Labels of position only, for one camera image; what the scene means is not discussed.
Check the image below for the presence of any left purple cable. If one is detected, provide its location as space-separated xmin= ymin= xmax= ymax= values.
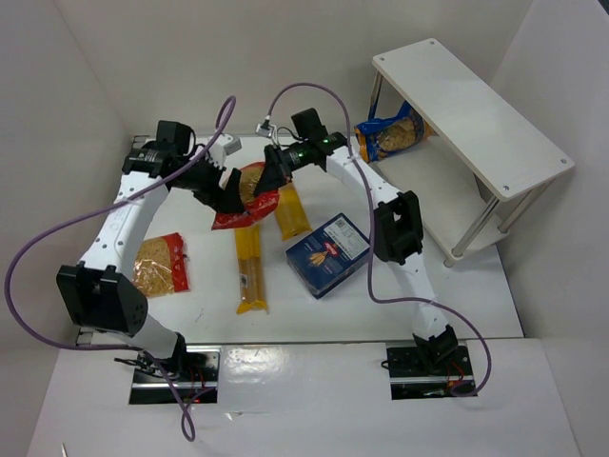
xmin=4 ymin=94 xmax=238 ymax=443

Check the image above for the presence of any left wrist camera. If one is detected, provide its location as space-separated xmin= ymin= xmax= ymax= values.
xmin=207 ymin=134 xmax=242 ymax=167

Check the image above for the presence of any red fusilli bag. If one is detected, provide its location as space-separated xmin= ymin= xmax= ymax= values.
xmin=211 ymin=162 xmax=280 ymax=230
xmin=132 ymin=232 xmax=189 ymax=298

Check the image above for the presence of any yellow spaghetti pack left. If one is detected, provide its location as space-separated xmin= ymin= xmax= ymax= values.
xmin=234 ymin=225 xmax=268 ymax=315

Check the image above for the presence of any blue pasta bag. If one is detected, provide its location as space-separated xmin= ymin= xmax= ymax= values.
xmin=354 ymin=101 xmax=434 ymax=163

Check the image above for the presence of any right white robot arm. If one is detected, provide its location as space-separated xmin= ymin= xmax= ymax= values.
xmin=254 ymin=109 xmax=458 ymax=373

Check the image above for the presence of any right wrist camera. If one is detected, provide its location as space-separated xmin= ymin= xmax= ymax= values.
xmin=255 ymin=120 xmax=275 ymax=138

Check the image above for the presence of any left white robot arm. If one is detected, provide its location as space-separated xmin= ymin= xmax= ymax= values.
xmin=56 ymin=121 xmax=244 ymax=373

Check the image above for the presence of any white two-tier shelf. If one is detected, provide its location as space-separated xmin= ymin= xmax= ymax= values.
xmin=371 ymin=38 xmax=574 ymax=268

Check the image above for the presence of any yellow spaghetti pack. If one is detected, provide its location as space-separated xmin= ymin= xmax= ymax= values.
xmin=234 ymin=225 xmax=268 ymax=315
xmin=274 ymin=183 xmax=311 ymax=241

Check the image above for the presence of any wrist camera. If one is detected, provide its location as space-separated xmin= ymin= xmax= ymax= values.
xmin=255 ymin=120 xmax=275 ymax=138
xmin=207 ymin=134 xmax=242 ymax=167

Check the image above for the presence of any yellow spaghetti pack right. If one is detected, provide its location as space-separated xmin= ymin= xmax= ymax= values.
xmin=274 ymin=183 xmax=311 ymax=241

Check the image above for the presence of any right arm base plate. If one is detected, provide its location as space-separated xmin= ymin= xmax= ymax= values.
xmin=381 ymin=344 xmax=476 ymax=401

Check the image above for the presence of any blue Barilla pasta box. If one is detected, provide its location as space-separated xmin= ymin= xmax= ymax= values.
xmin=285 ymin=213 xmax=370 ymax=299

